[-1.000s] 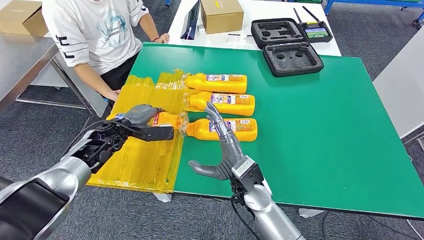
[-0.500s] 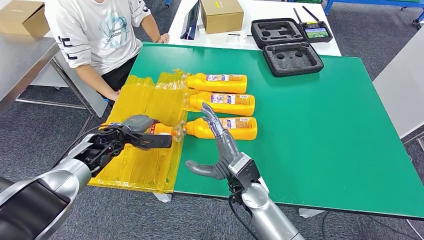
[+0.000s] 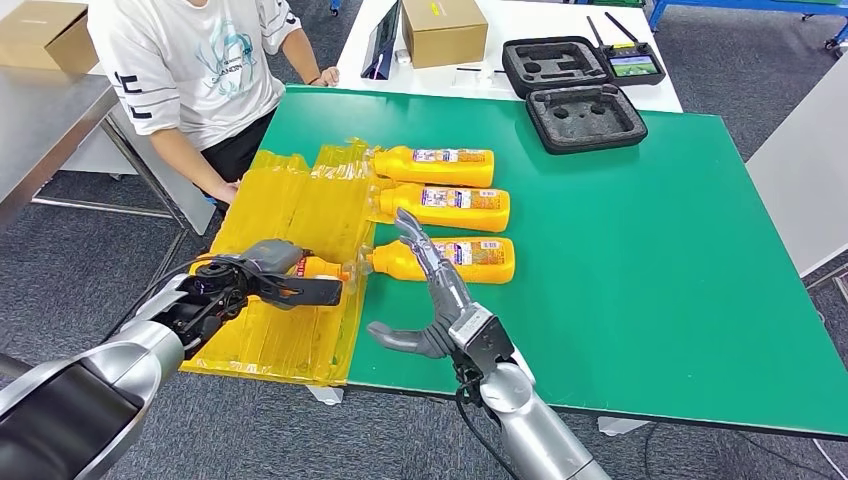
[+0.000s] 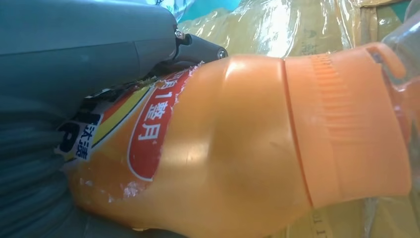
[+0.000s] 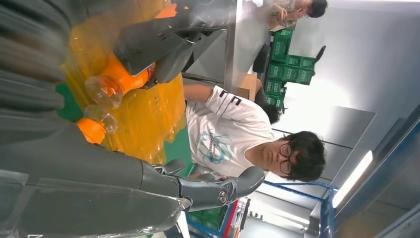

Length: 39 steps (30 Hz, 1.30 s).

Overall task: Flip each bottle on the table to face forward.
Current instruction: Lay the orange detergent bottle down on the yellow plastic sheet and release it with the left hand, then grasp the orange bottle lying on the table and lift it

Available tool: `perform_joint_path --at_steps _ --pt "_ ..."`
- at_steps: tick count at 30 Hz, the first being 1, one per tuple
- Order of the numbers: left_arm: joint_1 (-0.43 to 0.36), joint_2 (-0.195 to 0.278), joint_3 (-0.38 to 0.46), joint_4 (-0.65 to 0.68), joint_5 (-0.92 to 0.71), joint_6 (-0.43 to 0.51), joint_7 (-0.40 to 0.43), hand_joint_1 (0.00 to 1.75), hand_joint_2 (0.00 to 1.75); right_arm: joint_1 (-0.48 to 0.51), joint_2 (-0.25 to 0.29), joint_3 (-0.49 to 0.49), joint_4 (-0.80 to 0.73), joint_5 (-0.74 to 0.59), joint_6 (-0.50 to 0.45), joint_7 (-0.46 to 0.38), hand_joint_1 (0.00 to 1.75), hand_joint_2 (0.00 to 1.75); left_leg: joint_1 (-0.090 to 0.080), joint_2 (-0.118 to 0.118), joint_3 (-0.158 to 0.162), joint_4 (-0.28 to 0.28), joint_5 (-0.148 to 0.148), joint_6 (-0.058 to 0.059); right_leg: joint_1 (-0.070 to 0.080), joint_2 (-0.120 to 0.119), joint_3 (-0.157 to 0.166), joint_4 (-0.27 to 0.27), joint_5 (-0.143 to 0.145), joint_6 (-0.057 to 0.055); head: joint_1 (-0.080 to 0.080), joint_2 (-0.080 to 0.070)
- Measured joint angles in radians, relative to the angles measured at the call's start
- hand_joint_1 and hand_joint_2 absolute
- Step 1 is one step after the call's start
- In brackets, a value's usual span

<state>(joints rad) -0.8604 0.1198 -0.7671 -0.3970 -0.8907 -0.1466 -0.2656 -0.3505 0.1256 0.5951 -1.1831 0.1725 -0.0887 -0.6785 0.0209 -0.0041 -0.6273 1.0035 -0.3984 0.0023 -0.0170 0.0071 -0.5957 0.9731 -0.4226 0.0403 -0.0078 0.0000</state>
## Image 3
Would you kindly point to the person's left hand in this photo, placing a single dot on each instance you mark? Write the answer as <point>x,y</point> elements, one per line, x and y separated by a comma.
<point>326,77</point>

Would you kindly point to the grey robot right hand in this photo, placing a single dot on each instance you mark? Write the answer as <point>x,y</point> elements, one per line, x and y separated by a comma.
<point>447,298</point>

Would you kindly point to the person's right hand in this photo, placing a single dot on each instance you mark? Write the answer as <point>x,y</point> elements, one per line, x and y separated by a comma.
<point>227,192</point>

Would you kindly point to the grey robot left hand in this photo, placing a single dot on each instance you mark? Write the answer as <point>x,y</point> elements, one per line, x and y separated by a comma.
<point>275,255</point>

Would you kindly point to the orange detergent bottle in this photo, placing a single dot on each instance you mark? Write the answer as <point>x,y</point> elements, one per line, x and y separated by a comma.
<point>450,218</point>
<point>437,173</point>
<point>490,272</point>
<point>324,268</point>

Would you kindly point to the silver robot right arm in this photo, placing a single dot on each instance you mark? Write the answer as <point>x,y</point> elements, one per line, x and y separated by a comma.
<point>530,430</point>

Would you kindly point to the yellow plastic film sheet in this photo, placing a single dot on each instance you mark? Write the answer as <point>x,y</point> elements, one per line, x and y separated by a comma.
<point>291,199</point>

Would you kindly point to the dark tablet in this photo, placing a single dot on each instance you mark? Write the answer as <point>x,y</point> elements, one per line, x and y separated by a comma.
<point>383,40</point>

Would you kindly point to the small white adapter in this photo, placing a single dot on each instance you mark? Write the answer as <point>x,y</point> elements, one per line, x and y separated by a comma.
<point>403,57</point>

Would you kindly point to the cardboard box with yellow mark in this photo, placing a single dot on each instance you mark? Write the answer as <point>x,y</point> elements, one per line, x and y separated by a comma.
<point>444,33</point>

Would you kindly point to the person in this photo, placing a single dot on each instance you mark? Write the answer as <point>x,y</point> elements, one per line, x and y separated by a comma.
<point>192,66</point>

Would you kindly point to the white table foot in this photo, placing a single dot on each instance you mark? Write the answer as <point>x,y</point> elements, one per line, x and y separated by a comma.
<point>616,425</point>
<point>324,395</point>

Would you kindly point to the small clear plastic piece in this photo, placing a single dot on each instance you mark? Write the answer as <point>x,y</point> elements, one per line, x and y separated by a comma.
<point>476,78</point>

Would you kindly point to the steel table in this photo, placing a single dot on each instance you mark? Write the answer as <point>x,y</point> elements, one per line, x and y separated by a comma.
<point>46,126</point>

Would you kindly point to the black foam-lined case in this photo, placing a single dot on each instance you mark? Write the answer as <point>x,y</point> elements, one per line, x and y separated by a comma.
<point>583,119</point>

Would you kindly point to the plain brown cardboard box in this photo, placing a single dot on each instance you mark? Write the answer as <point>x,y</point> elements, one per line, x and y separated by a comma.
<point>46,33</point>

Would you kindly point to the black remote controller with screen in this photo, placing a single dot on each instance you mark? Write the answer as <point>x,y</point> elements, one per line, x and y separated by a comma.
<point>632,66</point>

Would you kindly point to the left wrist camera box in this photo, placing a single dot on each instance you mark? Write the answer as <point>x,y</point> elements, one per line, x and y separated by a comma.
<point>311,291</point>

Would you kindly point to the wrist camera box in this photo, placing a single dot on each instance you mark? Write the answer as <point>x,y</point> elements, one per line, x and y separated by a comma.
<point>311,291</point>
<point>487,338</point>

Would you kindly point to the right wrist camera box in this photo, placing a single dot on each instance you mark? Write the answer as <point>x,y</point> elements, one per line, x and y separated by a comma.
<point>487,338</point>

